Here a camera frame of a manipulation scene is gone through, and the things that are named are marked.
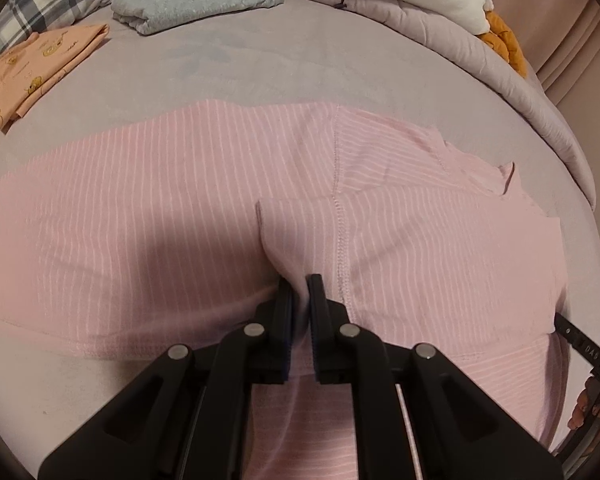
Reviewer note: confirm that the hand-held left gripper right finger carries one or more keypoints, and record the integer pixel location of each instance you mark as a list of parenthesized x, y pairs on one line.
[(317, 320)]

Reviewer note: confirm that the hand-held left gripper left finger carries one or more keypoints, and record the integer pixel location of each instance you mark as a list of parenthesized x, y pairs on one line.
[(280, 320)]

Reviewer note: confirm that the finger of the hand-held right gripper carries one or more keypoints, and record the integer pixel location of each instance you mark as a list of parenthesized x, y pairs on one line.
[(580, 342)]

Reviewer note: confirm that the pink striped shirt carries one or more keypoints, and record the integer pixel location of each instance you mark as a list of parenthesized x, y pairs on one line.
[(155, 210)]

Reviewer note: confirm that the person's right hand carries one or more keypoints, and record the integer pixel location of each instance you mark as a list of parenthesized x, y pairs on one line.
[(582, 410)]

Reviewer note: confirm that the lilac bed sheet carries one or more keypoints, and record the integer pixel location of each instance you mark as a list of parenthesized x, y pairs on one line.
[(280, 70)]

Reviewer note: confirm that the pink curtain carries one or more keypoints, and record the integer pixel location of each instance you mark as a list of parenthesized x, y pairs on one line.
[(570, 50)]

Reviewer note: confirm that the lilac comforter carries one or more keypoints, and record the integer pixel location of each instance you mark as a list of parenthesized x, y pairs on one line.
[(430, 30)]

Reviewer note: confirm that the mustard plush cloth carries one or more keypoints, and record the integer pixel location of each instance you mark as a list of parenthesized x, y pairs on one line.
[(505, 40)]

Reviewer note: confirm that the grey folded garment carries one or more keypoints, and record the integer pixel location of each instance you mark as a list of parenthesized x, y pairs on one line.
[(200, 2)]

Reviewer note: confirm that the orange printed folded garment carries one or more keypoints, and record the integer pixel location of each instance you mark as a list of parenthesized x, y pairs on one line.
[(35, 67)]

